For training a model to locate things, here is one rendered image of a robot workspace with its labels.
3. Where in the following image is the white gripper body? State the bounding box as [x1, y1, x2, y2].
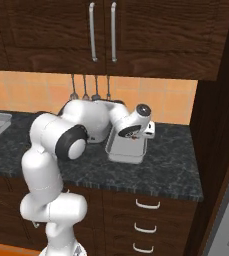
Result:
[141, 121, 157, 140]

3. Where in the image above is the grey hanging kitchen tool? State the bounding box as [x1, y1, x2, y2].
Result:
[81, 74, 90, 101]
[105, 75, 113, 102]
[69, 73, 80, 101]
[91, 75, 102, 102]

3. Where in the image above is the dark wood tall side panel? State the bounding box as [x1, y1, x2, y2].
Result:
[183, 0, 229, 256]

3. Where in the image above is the dark wood drawer front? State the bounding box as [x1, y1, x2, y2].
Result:
[102, 190, 199, 221]
[102, 237, 189, 256]
[102, 214, 194, 244]

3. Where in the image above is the dark wood base cupboard door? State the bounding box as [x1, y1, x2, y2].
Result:
[0, 174, 30, 248]
[63, 185, 105, 256]

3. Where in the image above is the silver drawer handle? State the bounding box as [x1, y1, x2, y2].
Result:
[134, 198, 162, 211]
[131, 242, 155, 255]
[133, 222, 158, 235]

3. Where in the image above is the silver wall cupboard handle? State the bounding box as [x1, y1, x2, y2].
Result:
[88, 1, 99, 63]
[110, 1, 118, 63]

